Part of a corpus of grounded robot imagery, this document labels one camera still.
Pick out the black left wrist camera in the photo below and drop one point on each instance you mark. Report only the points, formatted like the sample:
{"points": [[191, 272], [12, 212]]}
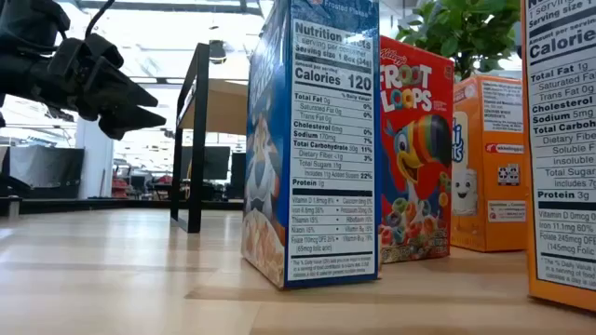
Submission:
{"points": [[104, 50]]}

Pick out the black ceiling spotlight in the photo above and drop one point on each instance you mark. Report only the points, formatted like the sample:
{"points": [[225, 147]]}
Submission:
{"points": [[217, 52]]}

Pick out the black aluminium table frame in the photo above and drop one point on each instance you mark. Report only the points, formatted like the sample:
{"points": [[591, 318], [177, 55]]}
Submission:
{"points": [[93, 205]]}

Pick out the grey covered cabinet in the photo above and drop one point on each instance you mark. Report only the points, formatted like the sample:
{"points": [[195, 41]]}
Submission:
{"points": [[46, 172]]}

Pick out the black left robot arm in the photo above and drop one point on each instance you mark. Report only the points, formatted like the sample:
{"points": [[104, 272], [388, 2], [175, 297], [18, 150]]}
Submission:
{"points": [[23, 70]]}

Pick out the orange Mini Wheats cereal box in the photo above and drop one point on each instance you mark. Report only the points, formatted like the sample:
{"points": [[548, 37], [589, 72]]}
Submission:
{"points": [[489, 186], [559, 163]]}

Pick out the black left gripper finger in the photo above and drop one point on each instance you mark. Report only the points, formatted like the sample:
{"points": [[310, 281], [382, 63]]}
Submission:
{"points": [[121, 90], [130, 124]]}

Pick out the red Froot Loops cereal box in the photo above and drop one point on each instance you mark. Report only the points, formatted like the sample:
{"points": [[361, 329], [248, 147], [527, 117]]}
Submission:
{"points": [[414, 139]]}

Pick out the green plant in white pot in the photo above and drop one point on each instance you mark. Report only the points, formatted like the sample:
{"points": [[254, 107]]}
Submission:
{"points": [[456, 32]]}

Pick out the black computer monitor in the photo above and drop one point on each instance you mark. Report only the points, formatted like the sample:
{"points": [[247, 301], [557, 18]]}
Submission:
{"points": [[216, 163]]}

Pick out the wooden shelf with black frame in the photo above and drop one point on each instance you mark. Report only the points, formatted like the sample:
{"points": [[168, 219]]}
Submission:
{"points": [[200, 139]]}

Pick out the blue Frosted Flakes cereal box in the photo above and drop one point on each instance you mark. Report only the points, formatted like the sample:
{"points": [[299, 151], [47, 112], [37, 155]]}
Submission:
{"points": [[326, 139]]}

